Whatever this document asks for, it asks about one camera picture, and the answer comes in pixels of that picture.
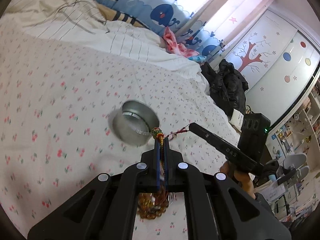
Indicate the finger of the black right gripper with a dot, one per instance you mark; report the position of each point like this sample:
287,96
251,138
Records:
206,135

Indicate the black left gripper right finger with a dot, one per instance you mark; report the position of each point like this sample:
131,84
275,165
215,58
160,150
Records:
173,177

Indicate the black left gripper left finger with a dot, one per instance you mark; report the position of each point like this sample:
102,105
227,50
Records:
151,177

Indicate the colourful beaded tassel charm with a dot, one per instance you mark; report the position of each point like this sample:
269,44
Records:
163,141

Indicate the right hand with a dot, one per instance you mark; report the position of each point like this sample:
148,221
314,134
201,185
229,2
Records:
243,178

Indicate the white paper bag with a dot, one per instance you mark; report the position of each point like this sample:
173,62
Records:
237,119

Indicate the round silver metal tin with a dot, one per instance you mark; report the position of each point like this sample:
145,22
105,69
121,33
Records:
134,122

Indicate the black jacket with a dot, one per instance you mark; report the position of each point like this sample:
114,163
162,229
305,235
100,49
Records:
226,87

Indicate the white wardrobe with tree decal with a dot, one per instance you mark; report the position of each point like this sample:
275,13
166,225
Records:
277,62

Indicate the cherry print bed sheet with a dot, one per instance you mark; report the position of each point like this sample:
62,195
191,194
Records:
57,104

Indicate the pink crumpled cloth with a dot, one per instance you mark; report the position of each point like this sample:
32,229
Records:
177,48

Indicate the blue whale print curtain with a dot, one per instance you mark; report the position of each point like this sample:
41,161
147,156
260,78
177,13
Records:
187,23

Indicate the striped beige pillow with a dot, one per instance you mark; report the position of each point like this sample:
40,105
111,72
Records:
113,15

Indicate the white striped duvet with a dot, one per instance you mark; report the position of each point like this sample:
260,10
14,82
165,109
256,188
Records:
80,22

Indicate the black camera box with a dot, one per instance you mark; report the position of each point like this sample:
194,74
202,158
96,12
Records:
254,132

